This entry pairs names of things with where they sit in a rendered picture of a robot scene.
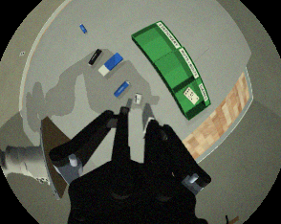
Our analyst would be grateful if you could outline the white domino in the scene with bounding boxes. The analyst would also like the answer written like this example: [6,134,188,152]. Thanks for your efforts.
[183,86,199,104]

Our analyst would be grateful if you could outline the green rack of bins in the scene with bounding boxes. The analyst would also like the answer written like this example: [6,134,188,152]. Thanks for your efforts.
[131,21,211,121]

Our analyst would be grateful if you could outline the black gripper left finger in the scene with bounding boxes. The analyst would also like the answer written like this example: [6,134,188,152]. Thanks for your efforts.
[49,98,134,200]

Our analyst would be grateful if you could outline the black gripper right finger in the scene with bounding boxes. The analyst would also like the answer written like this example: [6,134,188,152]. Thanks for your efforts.
[142,103,211,202]

